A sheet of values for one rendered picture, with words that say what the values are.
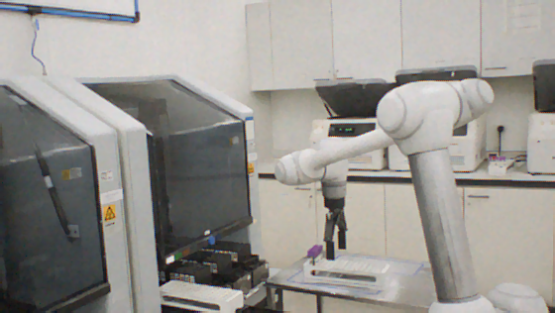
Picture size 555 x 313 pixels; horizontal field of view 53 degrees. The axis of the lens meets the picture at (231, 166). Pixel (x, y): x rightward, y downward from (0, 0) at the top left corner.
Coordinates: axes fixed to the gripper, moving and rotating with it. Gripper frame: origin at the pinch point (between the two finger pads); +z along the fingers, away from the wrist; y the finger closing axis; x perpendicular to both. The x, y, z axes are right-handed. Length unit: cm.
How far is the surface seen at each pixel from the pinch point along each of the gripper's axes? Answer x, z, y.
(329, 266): 1.5, 4.7, -3.9
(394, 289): -21.2, 10.9, -3.1
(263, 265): 35.5, 12.6, 11.8
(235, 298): 22.6, 6.9, -36.8
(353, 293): -9.0, 10.9, -11.0
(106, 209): 49, -28, -64
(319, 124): 76, -30, 203
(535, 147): -64, -14, 189
